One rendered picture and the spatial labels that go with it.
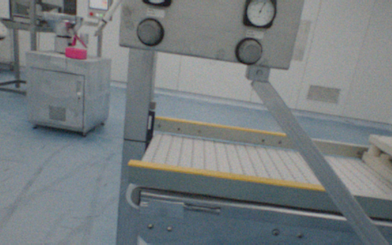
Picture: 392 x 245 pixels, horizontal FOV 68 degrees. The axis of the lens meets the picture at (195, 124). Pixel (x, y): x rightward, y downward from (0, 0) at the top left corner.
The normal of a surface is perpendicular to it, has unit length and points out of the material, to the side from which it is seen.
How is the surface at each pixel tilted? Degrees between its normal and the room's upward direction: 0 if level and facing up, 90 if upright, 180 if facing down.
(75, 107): 91
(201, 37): 90
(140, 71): 90
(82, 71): 90
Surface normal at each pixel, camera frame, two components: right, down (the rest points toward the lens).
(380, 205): -0.02, 0.29
